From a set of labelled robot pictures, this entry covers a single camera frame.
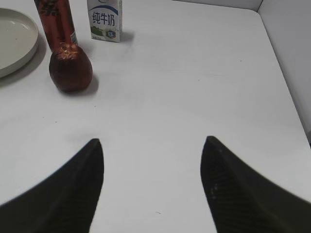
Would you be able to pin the dark red apple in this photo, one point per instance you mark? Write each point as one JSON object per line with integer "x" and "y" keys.
{"x": 70, "y": 68}

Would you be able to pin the beige round plate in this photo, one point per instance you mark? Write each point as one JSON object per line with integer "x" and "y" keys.
{"x": 18, "y": 40}

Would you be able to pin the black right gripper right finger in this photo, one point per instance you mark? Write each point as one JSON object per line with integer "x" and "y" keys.
{"x": 241, "y": 200}

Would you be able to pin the white blue milk carton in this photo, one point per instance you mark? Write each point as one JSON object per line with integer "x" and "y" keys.
{"x": 105, "y": 19}

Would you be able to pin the red cola can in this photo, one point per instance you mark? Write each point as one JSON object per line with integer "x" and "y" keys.
{"x": 56, "y": 19}

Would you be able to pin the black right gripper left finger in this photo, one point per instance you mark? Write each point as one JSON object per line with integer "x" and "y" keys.
{"x": 65, "y": 202}

